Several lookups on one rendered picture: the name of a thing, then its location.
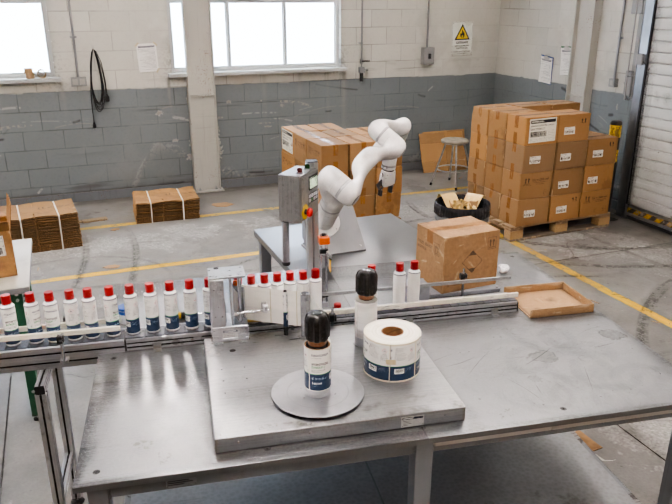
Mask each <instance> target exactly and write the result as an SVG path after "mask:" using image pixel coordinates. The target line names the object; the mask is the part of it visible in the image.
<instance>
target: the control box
mask: <svg viewBox="0 0 672 504"><path fill-rule="evenodd" d="M298 167H301V168H302V171H303V174H297V173H296V172H297V168H298ZM317 172H318V169H316V168H314V167H311V168H310V170H304V166H294V167H292V168H290V169H288V170H286V171H284V172H282V173H280V174H278V196H279V221H285V222H292V223H301V222H303V221H304V220H306V219H307V218H309V217H307V215H305V214H304V211H305V209H308V208H312V209H313V214H315V213H316V212H318V199H316V200H315V201H313V202H311V203H310V204H309V194H310V193H312V192H313V191H315V190H317V189H318V186H317V187H315V188H313V189H311V190H310V191H309V176H311V175H313V174H315V173H317Z"/></svg>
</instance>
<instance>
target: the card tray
mask: <svg viewBox="0 0 672 504"><path fill-rule="evenodd" d="M504 292H507V293H512V292H518V297H514V298H515V299H517V301H518V302H519V303H518V308H519V309H520V310H521V311H523V312H524V313H525V314H526V315H527V316H528V317H529V318H540V317H549V316H559V315H568V314H578V313H587V312H593V311H594V303H593V302H592V301H590V300H589V299H587V298H586V297H585V296H583V295H582V294H580V293H579V292H578V291H576V290H575V289H573V288H572V287H571V286H569V285H568V284H566V283H565V282H564V281H561V282H551V283H540V284H529V285H519V286H508V287H504Z"/></svg>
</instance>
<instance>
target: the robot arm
mask: <svg viewBox="0 0 672 504"><path fill-rule="evenodd" d="M410 129H411V122H410V120H409V119H408V118H405V117H402V118H399V119H397V120H388V119H378V120H375V121H373V122H372V123H371V124H370V125H369V127H368V134H369V136H370V137H371V138H372V139H373V140H374V141H376V143H375V144H374V145H373V147H367V148H365V149H364V150H362V151H361V152H360V153H359V154H358V155H357V156H356V158H355V159H354V161H353V163H352V174H353V180H351V179H350V178H348V177H347V176H346V175H345V174H344V173H343V172H341V171H340V170H339V169H338V168H336V167H334V166H326V167H324V168H323V169H322V170H321V171H320V173H319V174H318V188H319V191H320V194H321V196H322V198H321V200H320V202H319V204H318V211H319V235H320V234H322V233H327V235H328V236H332V235H334V234H335V233H336V232H337V231H338V229H339V227H340V219H339V217H338V215H339V214H340V212H341V210H342V208H343V206H344V205H346V206H352V205H354V204H355V203H356V202H357V201H358V199H359V197H360V195H361V191H362V187H363V182H364V180H365V177H366V176H367V174H368V173H369V171H370V170H371V169H372V168H373V167H374V166H375V165H376V164H377V163H378V162H380V161H382V166H381V167H382V170H381V173H380V178H379V182H378V183H377V184H376V186H377V188H378V195H379V196H381V197H382V193H383V190H382V189H383V188H384V187H388V192H390V193H392V191H393V186H394V184H395V181H396V178H395V175H396V172H395V169H396V162H397V158H399V157H400V156H402V155H403V153H404V152H405V150H406V143H405V140H406V138H407V136H408V134H409V132H410ZM381 186H382V187H381ZM380 187H381V188H380Z"/></svg>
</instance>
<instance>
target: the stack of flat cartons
mask: <svg viewBox="0 0 672 504"><path fill-rule="evenodd" d="M3 212H4V213H5V215H6V206H0V213H3ZM78 215H79V214H78V212H77V210H76V208H75V206H74V204H73V201H72V199H71V198H70V199H62V200H57V201H43V202H34V203H31V204H30V203H27V204H21V205H11V231H10V233H11V238H12V240H20V239H29V238H32V242H33V244H32V253H37V252H44V251H51V249H52V250H58V249H66V248H73V247H80V246H83V244H82V243H83V242H82V234H81V230H80V224H79V220H78V219H79V217H78Z"/></svg>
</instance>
